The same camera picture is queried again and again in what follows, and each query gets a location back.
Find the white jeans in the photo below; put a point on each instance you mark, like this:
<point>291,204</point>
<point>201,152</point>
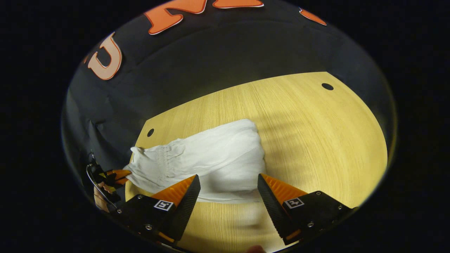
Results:
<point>218,158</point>

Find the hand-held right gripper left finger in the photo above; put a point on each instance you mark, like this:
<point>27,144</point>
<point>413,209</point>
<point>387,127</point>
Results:
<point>186,205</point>

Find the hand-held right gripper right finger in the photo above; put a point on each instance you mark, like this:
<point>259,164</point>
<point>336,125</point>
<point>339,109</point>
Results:
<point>270,207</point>

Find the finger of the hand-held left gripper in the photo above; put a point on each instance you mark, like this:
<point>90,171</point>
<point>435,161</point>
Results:
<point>120,174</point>

